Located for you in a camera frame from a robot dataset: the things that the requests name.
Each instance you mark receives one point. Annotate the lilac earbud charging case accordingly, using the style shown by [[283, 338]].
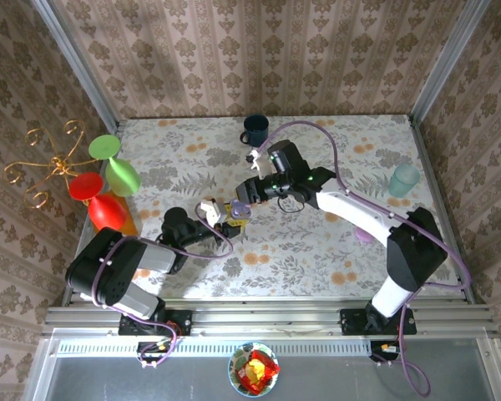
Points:
[[239, 207]]

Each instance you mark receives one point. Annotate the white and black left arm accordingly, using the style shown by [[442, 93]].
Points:
[[108, 267]]

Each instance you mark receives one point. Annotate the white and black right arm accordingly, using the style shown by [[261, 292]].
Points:
[[359, 213]]

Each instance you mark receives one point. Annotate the orange wooden stand base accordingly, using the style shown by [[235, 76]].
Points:
[[130, 223]]

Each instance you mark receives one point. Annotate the dark blue mug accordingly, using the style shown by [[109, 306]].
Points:
[[256, 131]]

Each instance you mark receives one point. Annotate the red plastic wine glass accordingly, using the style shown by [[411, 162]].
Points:
[[106, 213]]

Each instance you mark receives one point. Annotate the green plastic wine glass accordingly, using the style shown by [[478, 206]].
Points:
[[123, 177]]

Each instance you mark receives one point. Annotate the teal frosted cup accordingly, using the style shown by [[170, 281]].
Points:
[[404, 180]]

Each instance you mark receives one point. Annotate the black power connector box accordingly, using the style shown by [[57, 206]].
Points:
[[380, 348], [149, 350]]

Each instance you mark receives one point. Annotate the patterned bowl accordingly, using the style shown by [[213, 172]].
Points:
[[233, 369]]

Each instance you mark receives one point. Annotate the red snack packet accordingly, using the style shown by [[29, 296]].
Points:
[[267, 369]]

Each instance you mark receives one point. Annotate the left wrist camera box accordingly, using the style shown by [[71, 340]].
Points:
[[211, 211]]

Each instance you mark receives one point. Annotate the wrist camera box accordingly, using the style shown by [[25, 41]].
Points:
[[261, 165], [211, 211]]

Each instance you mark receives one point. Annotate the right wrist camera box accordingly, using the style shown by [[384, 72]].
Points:
[[261, 165]]

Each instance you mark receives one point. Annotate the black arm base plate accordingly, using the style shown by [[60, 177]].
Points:
[[352, 323], [179, 322]]

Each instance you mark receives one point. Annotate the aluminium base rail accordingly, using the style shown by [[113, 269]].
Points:
[[267, 317]]

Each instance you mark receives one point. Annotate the aluminium frame post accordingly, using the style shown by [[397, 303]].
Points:
[[79, 62], [446, 62]]

